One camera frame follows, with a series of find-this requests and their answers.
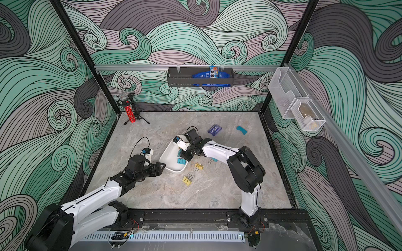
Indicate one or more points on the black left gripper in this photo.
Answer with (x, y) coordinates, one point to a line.
(153, 166)

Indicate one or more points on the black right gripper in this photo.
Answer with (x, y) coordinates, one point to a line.
(188, 150)

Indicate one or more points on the white plastic storage box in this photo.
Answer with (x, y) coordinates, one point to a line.
(171, 155)

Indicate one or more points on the yellow binder clip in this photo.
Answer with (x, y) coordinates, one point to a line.
(198, 167)
(187, 179)

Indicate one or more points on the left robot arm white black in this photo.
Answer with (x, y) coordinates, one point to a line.
(58, 228)

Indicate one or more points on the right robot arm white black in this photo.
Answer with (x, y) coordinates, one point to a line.
(245, 168)

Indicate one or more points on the blue playing card box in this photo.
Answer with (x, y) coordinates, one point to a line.
(214, 130)

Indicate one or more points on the teal tape dispenser piece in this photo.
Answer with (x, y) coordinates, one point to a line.
(242, 130)

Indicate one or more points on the blue package in basket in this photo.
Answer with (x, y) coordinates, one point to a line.
(213, 77)

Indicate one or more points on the black microphone tripod stand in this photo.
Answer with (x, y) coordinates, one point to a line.
(127, 102)

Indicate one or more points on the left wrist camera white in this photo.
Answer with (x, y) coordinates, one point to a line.
(147, 153)

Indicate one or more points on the black wall basket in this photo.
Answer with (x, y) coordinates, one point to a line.
(183, 77)

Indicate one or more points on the aluminium rail back wall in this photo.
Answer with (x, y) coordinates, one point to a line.
(161, 67)

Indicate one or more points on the aluminium rail wall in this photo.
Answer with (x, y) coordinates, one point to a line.
(391, 207)
(161, 67)

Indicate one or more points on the white slotted cable duct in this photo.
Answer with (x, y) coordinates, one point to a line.
(169, 236)

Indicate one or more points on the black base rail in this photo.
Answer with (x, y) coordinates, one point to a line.
(292, 219)

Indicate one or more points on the clear plastic wall bin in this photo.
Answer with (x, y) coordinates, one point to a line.
(293, 102)

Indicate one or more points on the aluminium rail right wall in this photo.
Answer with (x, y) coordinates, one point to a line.
(391, 207)

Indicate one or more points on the black vertical frame post right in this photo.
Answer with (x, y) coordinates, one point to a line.
(297, 15)

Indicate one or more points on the black vertical frame post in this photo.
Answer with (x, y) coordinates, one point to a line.
(297, 15)
(62, 14)

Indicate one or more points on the black vertical frame post left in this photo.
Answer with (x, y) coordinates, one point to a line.
(62, 14)

